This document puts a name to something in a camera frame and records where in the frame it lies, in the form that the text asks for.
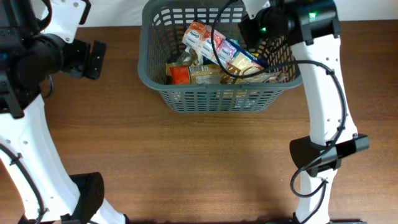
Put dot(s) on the multicolour tissue multipack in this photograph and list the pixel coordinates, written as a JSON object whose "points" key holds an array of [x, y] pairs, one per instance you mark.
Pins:
{"points": [[198, 37]]}

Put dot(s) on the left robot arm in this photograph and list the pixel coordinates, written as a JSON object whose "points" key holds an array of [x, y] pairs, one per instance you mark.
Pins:
{"points": [[32, 50]]}

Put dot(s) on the grey plastic basket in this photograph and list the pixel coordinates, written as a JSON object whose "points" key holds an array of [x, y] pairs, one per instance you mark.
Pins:
{"points": [[163, 25]]}

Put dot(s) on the red spaghetti packet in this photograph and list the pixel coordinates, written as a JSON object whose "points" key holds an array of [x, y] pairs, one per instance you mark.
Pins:
{"points": [[195, 74]]}

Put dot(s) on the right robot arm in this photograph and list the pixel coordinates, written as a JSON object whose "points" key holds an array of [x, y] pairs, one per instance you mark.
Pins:
{"points": [[312, 31]]}

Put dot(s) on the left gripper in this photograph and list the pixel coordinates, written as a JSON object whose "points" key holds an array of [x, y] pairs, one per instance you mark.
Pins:
{"points": [[78, 67]]}

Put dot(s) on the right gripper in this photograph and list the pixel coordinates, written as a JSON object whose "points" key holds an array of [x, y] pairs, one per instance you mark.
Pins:
{"points": [[245, 27]]}

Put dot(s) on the beige brown snack bag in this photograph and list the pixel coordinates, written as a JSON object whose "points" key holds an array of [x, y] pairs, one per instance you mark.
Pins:
{"points": [[187, 58], [242, 65]]}

